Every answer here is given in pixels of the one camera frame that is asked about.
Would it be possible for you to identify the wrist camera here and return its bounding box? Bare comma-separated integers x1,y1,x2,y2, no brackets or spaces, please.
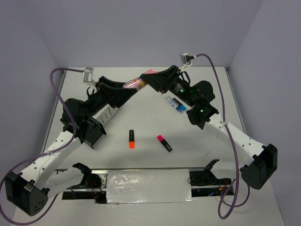
83,67,95,86
180,52,195,72

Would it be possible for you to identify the pink capped marker bottle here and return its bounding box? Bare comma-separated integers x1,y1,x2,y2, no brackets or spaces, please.
123,77,147,91

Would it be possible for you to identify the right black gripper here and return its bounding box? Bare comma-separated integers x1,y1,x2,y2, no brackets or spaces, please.
139,65,196,107

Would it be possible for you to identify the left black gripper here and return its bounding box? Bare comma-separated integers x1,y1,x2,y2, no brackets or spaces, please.
82,76,137,121

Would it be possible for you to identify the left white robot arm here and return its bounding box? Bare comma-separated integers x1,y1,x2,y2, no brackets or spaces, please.
4,77,140,217

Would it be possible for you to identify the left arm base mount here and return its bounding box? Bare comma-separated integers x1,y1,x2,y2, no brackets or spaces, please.
62,163,108,204

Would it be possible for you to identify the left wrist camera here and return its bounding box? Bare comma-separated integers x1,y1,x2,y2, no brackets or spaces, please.
83,67,95,86

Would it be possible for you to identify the orange highlighter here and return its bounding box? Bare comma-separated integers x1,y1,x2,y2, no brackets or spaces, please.
129,129,135,149

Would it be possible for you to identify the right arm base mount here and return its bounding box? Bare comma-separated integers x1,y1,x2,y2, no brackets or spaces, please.
187,159,232,198

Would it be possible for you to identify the black mesh organizer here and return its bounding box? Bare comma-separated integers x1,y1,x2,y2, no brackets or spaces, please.
78,118,106,149

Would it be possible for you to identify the pink highlighter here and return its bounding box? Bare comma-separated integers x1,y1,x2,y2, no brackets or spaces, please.
157,135,173,152

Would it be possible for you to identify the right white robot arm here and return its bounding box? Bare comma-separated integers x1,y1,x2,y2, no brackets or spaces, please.
140,65,277,190

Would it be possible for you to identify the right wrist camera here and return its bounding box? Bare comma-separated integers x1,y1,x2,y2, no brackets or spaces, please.
180,52,195,72

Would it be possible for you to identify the white mesh organizer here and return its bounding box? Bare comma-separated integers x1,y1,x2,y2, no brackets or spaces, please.
93,105,119,126

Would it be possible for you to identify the blue capped pen pack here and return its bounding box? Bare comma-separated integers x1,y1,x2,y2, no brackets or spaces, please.
165,96,187,113

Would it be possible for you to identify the silver foil cover plate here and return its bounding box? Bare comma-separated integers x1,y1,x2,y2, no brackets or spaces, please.
106,169,193,204

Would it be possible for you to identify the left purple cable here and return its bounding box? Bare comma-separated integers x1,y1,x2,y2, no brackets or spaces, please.
0,67,85,225

